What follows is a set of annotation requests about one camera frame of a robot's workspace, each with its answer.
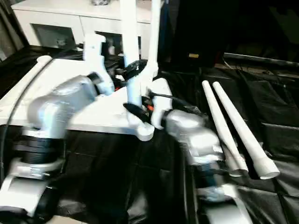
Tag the white plastic table leg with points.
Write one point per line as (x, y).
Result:
(243, 130)
(155, 35)
(222, 130)
(129, 35)

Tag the white plastic table top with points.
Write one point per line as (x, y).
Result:
(58, 93)

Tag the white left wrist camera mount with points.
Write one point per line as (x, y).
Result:
(95, 63)

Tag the black box with gold label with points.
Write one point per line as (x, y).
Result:
(201, 28)

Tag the plain white cup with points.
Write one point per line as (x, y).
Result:
(112, 49)

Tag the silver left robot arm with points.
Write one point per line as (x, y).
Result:
(53, 107)

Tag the black mat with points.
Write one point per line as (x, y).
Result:
(116, 175)

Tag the white cabinet with glass doors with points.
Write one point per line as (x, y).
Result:
(70, 21)

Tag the dark long bar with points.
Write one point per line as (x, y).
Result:
(261, 60)

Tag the dark crumpled bundle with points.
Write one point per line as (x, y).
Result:
(100, 2)

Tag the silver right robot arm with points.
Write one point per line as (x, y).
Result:
(198, 137)

